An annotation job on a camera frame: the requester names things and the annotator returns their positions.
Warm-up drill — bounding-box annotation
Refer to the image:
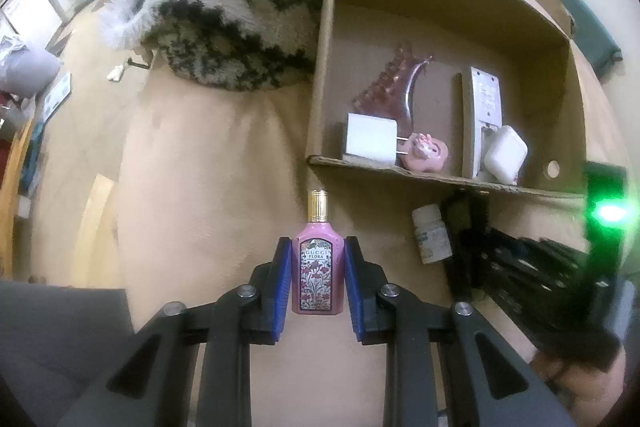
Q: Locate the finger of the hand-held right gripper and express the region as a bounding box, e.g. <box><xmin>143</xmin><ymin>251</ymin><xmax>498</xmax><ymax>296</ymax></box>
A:
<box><xmin>440</xmin><ymin>191</ymin><xmax>493</xmax><ymax>303</ymax></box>

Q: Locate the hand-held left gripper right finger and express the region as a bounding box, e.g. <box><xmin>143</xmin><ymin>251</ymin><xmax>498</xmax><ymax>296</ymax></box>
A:
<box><xmin>344</xmin><ymin>234</ymin><xmax>581</xmax><ymax>427</ymax></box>

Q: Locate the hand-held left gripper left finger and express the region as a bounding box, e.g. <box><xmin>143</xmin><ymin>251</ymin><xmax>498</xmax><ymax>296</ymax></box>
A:
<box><xmin>55</xmin><ymin>236</ymin><xmax>293</xmax><ymax>427</ymax></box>

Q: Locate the white pill bottle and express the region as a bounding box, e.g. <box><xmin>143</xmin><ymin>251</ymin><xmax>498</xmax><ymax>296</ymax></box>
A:
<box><xmin>411</xmin><ymin>204</ymin><xmax>453</xmax><ymax>265</ymax></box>

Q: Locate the pink perfume bottle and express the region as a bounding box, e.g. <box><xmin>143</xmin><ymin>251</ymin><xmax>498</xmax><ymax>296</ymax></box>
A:
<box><xmin>291</xmin><ymin>189</ymin><xmax>347</xmax><ymax>315</ymax></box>

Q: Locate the white earbud case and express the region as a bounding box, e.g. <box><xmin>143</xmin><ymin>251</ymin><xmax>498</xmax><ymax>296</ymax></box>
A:
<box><xmin>483</xmin><ymin>125</ymin><xmax>529</xmax><ymax>185</ymax></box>

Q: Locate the small pink figurine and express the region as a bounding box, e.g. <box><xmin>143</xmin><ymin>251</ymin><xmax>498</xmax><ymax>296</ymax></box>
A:
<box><xmin>400</xmin><ymin>133</ymin><xmax>449</xmax><ymax>172</ymax></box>

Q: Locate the white remote control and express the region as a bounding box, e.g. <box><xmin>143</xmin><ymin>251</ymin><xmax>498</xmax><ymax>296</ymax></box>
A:
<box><xmin>460</xmin><ymin>66</ymin><xmax>503</xmax><ymax>180</ymax></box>

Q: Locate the white charger plug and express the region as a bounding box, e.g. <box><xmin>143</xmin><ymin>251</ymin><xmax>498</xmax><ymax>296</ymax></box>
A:
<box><xmin>342</xmin><ymin>112</ymin><xmax>411</xmax><ymax>168</ymax></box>

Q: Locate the hair claw clip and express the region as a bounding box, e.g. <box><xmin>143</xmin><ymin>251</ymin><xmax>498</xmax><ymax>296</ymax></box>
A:
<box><xmin>352</xmin><ymin>46</ymin><xmax>435</xmax><ymax>132</ymax></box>

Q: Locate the cardboard box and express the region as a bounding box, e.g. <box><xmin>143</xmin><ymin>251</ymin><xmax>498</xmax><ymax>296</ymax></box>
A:
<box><xmin>305</xmin><ymin>0</ymin><xmax>590</xmax><ymax>198</ymax></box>

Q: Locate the person's right hand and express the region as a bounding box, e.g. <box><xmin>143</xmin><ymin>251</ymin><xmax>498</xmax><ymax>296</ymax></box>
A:
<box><xmin>532</xmin><ymin>342</ymin><xmax>628</xmax><ymax>408</ymax></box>

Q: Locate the wooden board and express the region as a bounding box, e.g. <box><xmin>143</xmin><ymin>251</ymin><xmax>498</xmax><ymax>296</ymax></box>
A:
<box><xmin>75</xmin><ymin>174</ymin><xmax>118</xmax><ymax>278</ymax></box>

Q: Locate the person's left leg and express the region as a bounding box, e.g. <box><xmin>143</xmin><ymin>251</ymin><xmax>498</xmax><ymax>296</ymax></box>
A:
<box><xmin>0</xmin><ymin>279</ymin><xmax>136</xmax><ymax>427</ymax></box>

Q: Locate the fluffy patterned blanket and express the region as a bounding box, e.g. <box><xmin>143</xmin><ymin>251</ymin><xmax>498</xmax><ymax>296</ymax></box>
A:
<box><xmin>100</xmin><ymin>0</ymin><xmax>335</xmax><ymax>94</ymax></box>

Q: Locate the blue white flat package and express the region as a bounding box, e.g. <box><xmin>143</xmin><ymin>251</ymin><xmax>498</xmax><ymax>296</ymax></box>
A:
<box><xmin>42</xmin><ymin>72</ymin><xmax>72</xmax><ymax>122</ymax></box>

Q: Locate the grey stuffed bag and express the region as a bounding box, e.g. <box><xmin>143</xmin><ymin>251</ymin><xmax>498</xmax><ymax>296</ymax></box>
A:
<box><xmin>0</xmin><ymin>34</ymin><xmax>63</xmax><ymax>95</ymax></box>

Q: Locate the white cabinet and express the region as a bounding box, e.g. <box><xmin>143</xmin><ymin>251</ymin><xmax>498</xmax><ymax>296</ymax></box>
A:
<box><xmin>0</xmin><ymin>0</ymin><xmax>63</xmax><ymax>52</ymax></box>

